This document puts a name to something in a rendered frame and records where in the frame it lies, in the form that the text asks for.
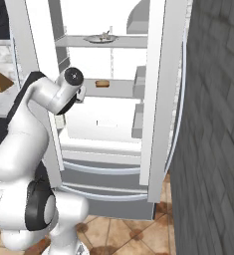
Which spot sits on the white fridge door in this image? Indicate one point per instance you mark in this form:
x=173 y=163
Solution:
x=156 y=99
x=39 y=40

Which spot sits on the white fridge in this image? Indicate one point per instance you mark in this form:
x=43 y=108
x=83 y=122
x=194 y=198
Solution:
x=102 y=142

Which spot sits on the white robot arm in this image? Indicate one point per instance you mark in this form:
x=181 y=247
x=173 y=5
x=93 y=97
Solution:
x=20 y=156

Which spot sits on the grey rounded door bin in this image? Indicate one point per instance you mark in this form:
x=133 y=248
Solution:
x=138 y=18

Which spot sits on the grey fish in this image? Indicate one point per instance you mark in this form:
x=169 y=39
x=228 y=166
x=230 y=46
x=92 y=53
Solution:
x=105 y=34

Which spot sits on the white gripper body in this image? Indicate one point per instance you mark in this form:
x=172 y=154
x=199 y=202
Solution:
x=60 y=122

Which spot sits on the brown bread block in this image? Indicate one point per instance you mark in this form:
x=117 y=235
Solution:
x=102 y=83

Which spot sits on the grey freezer drawer front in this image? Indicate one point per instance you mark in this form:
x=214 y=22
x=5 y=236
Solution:
x=121 y=207
x=102 y=179

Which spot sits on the white crisper drawer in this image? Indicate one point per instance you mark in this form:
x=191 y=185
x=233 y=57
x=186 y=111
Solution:
x=102 y=116

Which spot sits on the grey plate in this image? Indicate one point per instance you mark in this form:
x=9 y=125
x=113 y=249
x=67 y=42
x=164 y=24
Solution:
x=92 y=39

